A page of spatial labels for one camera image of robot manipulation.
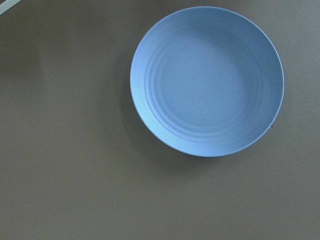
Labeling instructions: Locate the blue round plate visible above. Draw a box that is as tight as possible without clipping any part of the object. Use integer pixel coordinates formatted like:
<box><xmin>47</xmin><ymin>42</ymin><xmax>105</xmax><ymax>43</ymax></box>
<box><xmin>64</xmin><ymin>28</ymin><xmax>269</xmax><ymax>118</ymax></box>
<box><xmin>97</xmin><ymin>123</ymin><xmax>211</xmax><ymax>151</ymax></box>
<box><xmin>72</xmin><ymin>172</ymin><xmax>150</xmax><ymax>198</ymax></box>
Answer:
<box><xmin>130</xmin><ymin>6</ymin><xmax>285</xmax><ymax>157</ymax></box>

